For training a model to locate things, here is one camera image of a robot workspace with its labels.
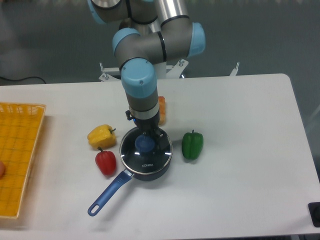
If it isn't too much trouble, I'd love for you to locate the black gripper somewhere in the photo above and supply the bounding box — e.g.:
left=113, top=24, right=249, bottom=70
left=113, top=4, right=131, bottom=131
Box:
left=125, top=110, right=168, bottom=150

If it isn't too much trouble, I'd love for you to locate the glass pot lid blue knob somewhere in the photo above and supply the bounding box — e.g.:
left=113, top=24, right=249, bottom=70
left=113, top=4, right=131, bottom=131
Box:
left=119, top=126, right=174, bottom=175

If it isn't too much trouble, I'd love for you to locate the dark blue saucepan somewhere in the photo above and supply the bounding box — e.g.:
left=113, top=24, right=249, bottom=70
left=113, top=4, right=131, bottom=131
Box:
left=87, top=127, right=173, bottom=217

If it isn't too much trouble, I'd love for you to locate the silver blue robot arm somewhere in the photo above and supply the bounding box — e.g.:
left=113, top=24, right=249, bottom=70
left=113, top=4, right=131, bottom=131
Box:
left=88, top=0, right=206, bottom=150

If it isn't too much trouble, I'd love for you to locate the green bell pepper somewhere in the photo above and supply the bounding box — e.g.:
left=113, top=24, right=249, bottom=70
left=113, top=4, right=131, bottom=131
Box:
left=181, top=130, right=204, bottom=160

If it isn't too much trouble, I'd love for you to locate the orange bread loaf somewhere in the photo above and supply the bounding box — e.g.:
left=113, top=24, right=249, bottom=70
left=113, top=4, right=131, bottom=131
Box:
left=158, top=96, right=166, bottom=126

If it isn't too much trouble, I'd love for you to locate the red bell pepper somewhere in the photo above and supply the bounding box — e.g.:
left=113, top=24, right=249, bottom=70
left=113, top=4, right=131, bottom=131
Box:
left=95, top=146, right=117, bottom=176

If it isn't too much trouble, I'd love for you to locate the yellow bell pepper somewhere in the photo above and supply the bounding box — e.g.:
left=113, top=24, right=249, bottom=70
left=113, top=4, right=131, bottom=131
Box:
left=87, top=124, right=117, bottom=149

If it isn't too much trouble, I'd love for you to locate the yellow woven basket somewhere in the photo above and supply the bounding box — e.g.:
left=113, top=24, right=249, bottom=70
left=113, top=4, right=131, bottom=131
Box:
left=0, top=102, right=46, bottom=219

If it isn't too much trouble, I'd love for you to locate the black device at table edge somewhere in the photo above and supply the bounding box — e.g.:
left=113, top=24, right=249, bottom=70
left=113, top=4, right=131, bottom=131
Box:
left=308, top=202, right=320, bottom=228

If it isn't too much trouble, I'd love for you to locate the black floor cable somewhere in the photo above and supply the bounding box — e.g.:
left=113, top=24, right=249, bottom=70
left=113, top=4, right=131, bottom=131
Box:
left=0, top=76, right=47, bottom=84

